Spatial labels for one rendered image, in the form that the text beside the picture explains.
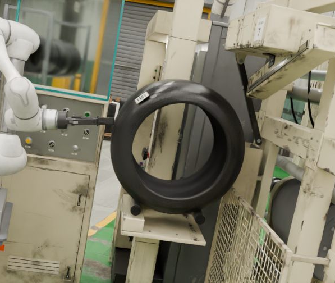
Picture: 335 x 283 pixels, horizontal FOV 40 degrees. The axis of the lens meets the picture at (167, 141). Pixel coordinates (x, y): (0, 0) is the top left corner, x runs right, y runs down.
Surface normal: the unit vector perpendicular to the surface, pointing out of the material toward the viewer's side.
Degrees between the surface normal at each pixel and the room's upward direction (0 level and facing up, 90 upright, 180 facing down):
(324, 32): 72
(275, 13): 90
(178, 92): 80
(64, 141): 90
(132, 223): 90
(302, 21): 90
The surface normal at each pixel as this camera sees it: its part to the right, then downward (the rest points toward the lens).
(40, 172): 0.10, 0.17
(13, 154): 0.83, 0.07
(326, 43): 0.15, -0.14
